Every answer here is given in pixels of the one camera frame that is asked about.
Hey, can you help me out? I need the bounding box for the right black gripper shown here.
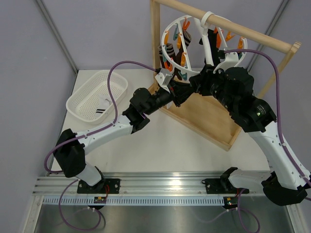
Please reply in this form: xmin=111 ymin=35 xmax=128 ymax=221
xmin=190 ymin=64 xmax=237 ymax=113

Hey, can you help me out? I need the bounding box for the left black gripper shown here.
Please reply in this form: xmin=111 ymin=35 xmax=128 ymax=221
xmin=144 ymin=79 xmax=194 ymax=116

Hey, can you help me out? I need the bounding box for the black sock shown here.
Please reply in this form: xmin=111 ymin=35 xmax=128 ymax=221
xmin=207 ymin=27 xmax=225 ymax=66

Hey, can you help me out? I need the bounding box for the brown sock with stripes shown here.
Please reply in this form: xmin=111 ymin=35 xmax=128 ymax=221
xmin=158 ymin=43 xmax=177 ymax=68

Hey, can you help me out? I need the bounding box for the dark brown small sock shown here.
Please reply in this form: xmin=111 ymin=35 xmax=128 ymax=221
xmin=176 ymin=30 xmax=192 ymax=65

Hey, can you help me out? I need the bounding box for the white round clip hanger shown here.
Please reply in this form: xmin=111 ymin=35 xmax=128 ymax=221
xmin=160 ymin=15 xmax=248 ymax=82

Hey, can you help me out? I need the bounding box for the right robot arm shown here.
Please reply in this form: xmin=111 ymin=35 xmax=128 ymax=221
xmin=189 ymin=65 xmax=311 ymax=206

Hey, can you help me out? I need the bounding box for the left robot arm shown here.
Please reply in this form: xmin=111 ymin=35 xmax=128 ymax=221
xmin=53 ymin=81 xmax=194 ymax=193

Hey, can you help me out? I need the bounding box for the white perforated plastic basket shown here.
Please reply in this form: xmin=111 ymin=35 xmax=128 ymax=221
xmin=66 ymin=70 xmax=128 ymax=125

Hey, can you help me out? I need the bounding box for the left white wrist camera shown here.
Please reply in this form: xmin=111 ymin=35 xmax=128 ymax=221
xmin=155 ymin=68 xmax=173 ymax=92

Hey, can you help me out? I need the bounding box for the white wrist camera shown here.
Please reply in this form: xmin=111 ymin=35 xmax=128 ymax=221
xmin=155 ymin=68 xmax=173 ymax=92
xmin=213 ymin=50 xmax=240 ymax=74

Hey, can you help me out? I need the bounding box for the wooden hanger rack frame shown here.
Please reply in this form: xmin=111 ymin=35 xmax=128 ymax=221
xmin=150 ymin=0 xmax=301 ymax=151

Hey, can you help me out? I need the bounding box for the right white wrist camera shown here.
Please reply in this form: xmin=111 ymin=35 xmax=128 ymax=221
xmin=213 ymin=50 xmax=240 ymax=74

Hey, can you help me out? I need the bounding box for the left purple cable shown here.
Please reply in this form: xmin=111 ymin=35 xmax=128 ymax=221
xmin=43 ymin=60 xmax=161 ymax=230

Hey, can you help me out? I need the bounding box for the aluminium mounting rail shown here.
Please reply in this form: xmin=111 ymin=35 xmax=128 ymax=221
xmin=32 ymin=171 xmax=280 ymax=197

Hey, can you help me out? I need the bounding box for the white slotted cable duct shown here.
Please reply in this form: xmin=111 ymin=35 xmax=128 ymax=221
xmin=43 ymin=196 xmax=225 ymax=206

